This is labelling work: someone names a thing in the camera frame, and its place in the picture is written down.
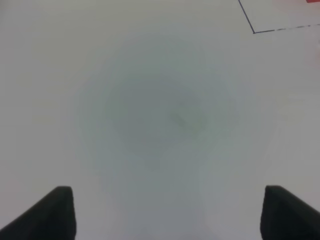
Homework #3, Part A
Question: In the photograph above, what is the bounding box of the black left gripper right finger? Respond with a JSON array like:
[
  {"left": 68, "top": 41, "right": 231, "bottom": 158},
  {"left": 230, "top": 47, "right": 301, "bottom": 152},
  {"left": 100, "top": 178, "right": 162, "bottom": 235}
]
[{"left": 260, "top": 185, "right": 320, "bottom": 240}]

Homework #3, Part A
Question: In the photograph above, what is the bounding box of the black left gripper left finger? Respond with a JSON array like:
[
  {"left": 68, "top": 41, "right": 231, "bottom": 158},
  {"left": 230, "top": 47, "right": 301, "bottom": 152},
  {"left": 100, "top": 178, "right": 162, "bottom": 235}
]
[{"left": 0, "top": 186, "right": 77, "bottom": 240}]

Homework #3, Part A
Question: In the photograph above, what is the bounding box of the template red cube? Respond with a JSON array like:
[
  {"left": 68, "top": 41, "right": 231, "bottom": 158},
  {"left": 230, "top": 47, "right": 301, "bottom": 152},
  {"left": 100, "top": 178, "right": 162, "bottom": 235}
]
[{"left": 306, "top": 0, "right": 320, "bottom": 3}]

